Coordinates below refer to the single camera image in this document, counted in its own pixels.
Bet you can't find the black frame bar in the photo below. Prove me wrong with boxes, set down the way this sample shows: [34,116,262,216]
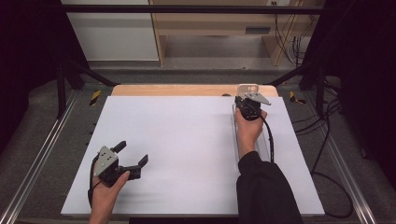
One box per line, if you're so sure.
[62,4,328,15]

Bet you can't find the yellow-handled clamp right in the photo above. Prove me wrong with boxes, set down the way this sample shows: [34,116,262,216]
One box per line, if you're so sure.
[289,91,308,105]

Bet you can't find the white power strip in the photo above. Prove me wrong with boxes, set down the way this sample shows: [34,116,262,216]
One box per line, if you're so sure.
[266,0,292,7]

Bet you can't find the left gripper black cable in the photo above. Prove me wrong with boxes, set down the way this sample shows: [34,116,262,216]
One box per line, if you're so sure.
[87,155,105,209]

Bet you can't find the light wooden desk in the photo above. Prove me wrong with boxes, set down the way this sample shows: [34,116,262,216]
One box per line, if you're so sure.
[148,0,316,67]

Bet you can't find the white table sheet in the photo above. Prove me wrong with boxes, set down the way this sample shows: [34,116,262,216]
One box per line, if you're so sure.
[60,95,326,217]

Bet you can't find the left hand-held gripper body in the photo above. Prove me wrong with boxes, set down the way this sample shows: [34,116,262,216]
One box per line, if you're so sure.
[92,145,142,189]

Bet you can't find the black floor cables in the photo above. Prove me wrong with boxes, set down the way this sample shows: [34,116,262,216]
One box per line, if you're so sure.
[292,77,357,219]

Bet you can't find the clear plastic tray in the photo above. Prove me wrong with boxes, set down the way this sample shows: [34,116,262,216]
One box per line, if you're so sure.
[231,102,273,174]

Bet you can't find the aluminium floor rail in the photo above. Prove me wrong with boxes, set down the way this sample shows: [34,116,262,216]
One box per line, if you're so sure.
[0,89,79,224]
[323,133,379,224]

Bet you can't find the person's left hand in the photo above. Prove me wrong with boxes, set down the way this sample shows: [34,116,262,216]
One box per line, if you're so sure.
[88,170,132,217]

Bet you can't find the grey desk label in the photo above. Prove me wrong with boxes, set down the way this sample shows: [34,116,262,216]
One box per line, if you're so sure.
[245,26,271,35]

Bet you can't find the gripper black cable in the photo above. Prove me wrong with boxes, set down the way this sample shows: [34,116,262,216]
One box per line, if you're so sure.
[260,113,276,164]
[87,155,105,209]

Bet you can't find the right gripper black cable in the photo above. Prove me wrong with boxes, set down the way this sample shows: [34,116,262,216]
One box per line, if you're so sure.
[260,113,276,164]

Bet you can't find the black metal stand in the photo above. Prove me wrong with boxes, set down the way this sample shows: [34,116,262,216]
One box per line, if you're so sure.
[55,59,121,119]
[264,59,327,119]

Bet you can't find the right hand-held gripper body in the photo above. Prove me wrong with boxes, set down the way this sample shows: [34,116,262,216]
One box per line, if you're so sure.
[233,91,272,122]

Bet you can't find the black curtain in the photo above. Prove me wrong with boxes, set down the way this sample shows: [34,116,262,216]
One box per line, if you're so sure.
[303,0,396,181]
[0,0,90,150]

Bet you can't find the person's right hand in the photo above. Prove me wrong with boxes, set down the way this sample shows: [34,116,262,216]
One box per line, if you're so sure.
[233,106,268,160]

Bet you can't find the white cabinet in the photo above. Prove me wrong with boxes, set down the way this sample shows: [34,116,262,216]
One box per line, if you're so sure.
[60,0,161,63]

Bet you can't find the black desk cables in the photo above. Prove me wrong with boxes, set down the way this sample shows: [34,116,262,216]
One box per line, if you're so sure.
[274,4,316,66]

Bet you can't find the yellow black tape marker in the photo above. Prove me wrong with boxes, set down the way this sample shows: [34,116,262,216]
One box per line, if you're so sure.
[89,89,103,107]

